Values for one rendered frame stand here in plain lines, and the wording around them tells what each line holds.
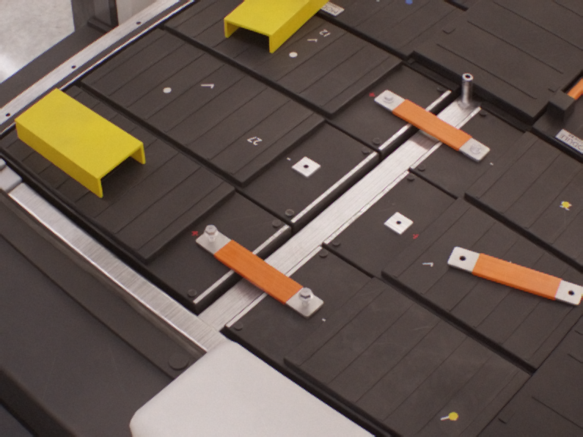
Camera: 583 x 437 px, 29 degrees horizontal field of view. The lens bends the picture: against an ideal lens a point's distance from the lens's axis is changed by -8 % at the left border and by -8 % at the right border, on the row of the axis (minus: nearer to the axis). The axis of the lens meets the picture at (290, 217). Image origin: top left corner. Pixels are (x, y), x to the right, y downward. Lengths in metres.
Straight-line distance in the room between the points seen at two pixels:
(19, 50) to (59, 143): 1.92
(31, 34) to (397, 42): 1.94
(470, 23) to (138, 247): 0.53
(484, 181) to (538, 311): 0.19
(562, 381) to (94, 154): 0.57
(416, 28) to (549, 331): 0.50
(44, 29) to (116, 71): 1.84
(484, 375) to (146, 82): 0.56
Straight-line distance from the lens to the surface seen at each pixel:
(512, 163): 1.33
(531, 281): 1.20
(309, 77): 1.42
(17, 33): 3.31
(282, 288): 1.20
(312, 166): 1.32
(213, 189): 1.29
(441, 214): 1.26
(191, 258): 1.24
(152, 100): 1.41
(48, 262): 1.11
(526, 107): 1.39
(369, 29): 1.49
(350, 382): 1.12
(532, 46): 1.49
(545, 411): 1.10
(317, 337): 1.15
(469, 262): 1.21
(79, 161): 1.30
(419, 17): 1.52
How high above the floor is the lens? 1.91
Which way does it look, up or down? 46 degrees down
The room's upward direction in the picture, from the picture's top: 2 degrees counter-clockwise
